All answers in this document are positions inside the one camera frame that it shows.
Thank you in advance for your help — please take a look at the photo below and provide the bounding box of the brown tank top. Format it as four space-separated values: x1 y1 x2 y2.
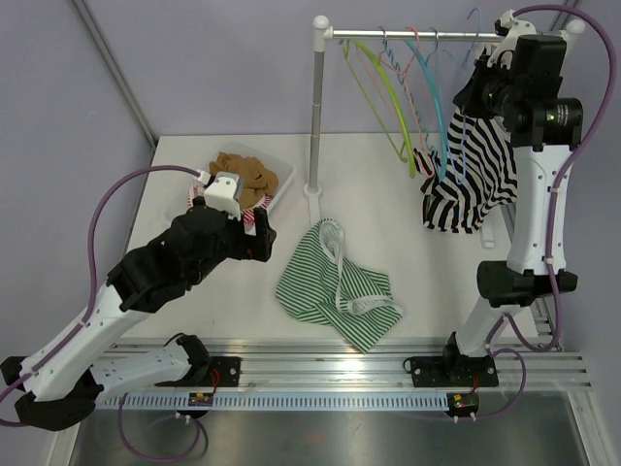
209 151 278 210

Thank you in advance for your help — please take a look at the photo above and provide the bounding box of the red striped tank top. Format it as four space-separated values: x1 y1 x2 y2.
188 183 273 230

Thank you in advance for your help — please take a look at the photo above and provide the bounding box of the green striped tank top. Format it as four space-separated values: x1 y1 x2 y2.
275 218 404 353

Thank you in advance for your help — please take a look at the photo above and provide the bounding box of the black white striped tank top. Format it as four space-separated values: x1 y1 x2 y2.
421 111 517 234

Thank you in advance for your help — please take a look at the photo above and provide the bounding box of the light blue hanger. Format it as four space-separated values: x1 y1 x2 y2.
457 6 482 184

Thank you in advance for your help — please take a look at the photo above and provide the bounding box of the pink hanger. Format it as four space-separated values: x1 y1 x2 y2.
353 26 443 179

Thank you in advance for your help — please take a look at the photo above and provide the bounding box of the green hanger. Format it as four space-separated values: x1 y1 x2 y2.
341 39 417 179

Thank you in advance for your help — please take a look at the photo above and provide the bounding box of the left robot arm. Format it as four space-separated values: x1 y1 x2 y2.
1 207 277 432

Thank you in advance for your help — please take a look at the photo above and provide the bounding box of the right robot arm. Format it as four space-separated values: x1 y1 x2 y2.
440 34 583 384

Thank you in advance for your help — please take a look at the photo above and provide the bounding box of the white plastic basket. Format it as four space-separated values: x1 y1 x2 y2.
186 143 295 234

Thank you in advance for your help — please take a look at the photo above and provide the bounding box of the clothes rack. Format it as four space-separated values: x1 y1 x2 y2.
303 15 587 249

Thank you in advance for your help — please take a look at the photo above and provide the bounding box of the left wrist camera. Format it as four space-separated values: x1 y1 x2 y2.
191 170 244 220

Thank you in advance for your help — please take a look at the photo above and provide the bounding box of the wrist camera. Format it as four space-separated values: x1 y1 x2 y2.
191 170 244 220
487 10 538 68

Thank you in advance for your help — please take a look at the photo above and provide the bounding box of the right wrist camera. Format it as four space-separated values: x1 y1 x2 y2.
487 10 538 68

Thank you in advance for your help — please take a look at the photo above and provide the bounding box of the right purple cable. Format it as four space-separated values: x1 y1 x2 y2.
484 5 611 409

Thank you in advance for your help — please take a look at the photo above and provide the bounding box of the aluminium rail base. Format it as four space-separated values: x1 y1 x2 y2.
125 339 592 411

